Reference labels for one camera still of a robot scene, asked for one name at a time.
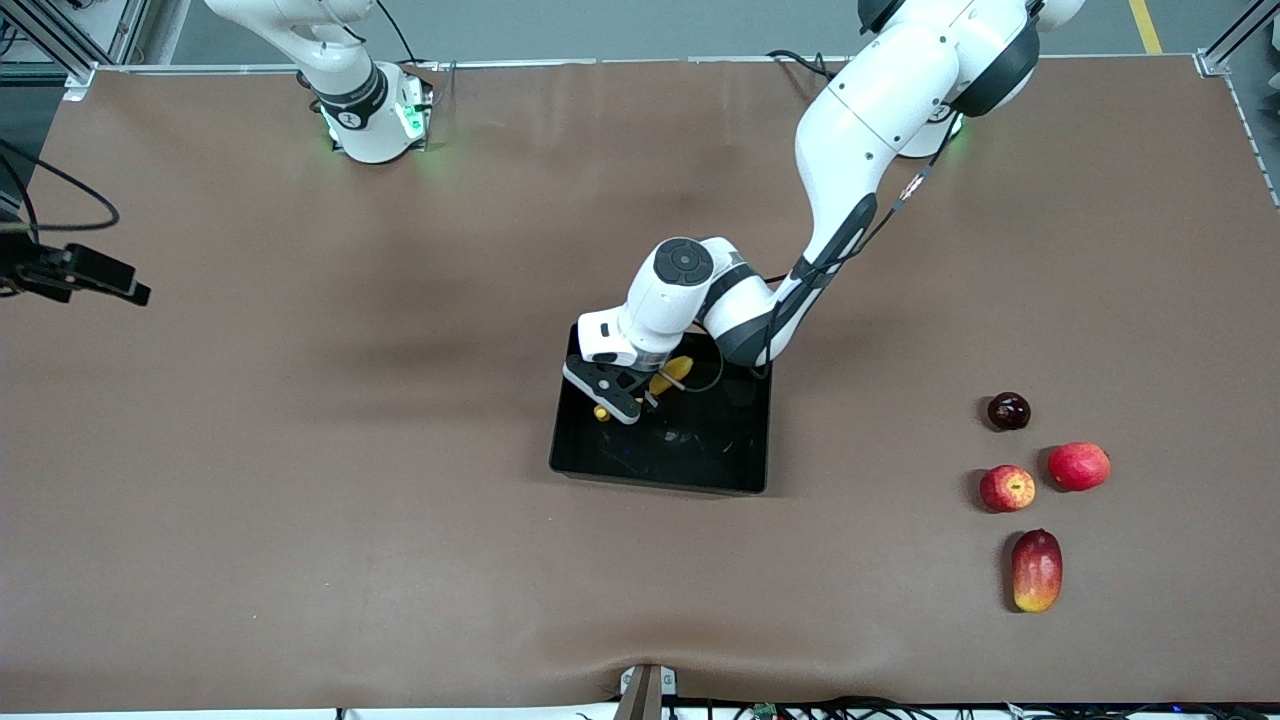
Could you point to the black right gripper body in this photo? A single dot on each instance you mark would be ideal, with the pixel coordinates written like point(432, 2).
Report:
point(28, 268)

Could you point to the yellow banana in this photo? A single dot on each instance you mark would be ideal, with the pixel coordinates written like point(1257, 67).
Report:
point(678, 368)

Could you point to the black rectangular plastic tray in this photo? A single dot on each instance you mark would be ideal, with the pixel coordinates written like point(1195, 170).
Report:
point(700, 450)

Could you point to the small red yellow apple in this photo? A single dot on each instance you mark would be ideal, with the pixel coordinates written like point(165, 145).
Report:
point(1007, 489)

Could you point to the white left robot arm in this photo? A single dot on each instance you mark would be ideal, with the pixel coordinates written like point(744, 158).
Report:
point(870, 110)

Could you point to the small green circuit board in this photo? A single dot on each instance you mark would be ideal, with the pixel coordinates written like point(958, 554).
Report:
point(766, 710)

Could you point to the dark purple plum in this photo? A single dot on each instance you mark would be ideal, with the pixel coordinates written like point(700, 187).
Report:
point(1009, 412)

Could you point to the brown table mat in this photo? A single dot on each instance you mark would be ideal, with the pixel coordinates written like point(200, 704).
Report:
point(300, 550)

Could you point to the red yellow mango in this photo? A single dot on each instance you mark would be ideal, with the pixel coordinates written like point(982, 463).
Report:
point(1037, 572)

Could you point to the red round peach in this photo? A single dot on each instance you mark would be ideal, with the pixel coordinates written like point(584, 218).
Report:
point(1079, 467)

